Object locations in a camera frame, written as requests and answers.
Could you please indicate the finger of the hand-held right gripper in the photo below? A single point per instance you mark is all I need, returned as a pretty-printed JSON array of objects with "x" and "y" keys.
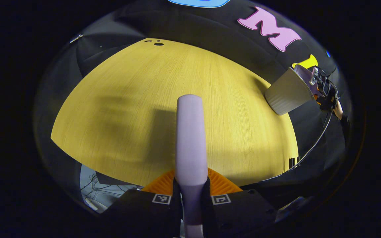
[{"x": 317, "y": 97}]

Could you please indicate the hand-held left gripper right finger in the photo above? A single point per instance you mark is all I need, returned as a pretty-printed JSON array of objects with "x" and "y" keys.
[{"x": 236, "y": 215}]

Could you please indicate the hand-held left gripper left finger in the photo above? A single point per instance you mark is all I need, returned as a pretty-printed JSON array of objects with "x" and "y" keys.
[{"x": 137, "y": 215}]

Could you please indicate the light purple dustpan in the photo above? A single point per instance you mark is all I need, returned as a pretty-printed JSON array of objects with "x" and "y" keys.
[{"x": 306, "y": 77}]

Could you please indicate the white ribbed garbage bin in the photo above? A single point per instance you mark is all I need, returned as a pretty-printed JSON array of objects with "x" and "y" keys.
[{"x": 286, "y": 94}]

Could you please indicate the light purple small broom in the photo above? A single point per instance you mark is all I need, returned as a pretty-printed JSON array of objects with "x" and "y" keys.
[{"x": 190, "y": 142}]

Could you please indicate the yellow wooden desktop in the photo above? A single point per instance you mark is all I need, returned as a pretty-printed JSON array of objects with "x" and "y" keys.
[{"x": 127, "y": 109}]

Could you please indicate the black backdrop cloth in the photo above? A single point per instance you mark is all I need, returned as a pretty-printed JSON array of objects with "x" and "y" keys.
[{"x": 193, "y": 26}]

